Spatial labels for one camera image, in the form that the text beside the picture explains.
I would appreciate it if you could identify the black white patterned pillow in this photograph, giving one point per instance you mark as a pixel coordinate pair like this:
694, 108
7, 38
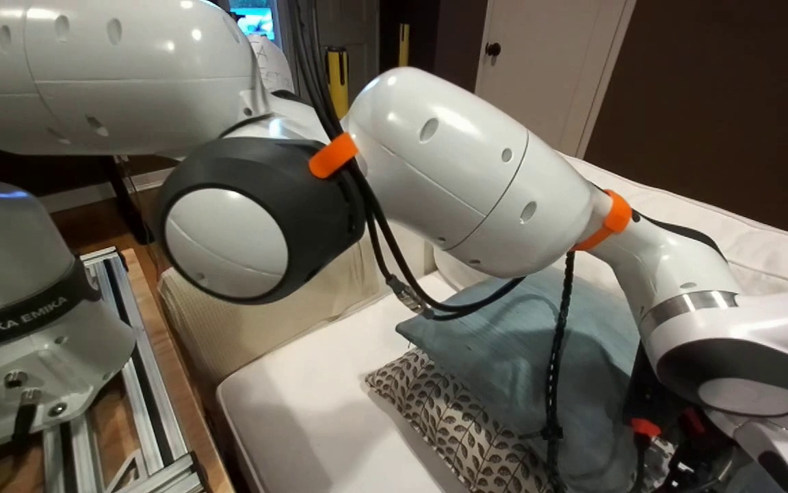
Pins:
449, 419

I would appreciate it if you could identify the white and beige sofa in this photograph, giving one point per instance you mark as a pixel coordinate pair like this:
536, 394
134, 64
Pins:
320, 419

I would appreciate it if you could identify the white plastic bag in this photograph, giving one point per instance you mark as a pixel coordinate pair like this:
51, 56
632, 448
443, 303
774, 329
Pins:
274, 70

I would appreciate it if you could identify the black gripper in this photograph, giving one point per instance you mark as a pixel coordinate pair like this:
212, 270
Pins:
699, 461

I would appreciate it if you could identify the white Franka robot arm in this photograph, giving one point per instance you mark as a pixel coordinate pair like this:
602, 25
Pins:
465, 166

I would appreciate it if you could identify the teal throw pillow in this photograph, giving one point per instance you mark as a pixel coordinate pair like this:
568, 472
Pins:
505, 357

